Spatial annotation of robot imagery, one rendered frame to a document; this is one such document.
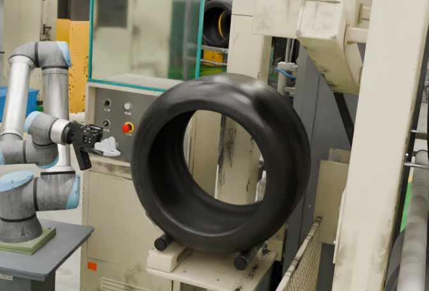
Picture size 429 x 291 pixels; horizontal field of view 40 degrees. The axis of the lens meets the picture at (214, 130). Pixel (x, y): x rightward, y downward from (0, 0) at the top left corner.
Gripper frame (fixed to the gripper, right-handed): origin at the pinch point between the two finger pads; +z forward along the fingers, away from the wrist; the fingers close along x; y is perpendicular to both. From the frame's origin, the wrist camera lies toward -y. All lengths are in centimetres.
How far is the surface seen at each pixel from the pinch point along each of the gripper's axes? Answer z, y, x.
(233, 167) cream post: 35.8, -0.5, 25.7
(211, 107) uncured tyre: 35.1, 29.4, -12.5
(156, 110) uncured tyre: 17.3, 23.6, -11.8
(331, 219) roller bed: 76, -6, 19
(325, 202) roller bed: 72, 0, 19
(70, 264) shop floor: -76, -125, 113
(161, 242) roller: 26.9, -19.8, -11.4
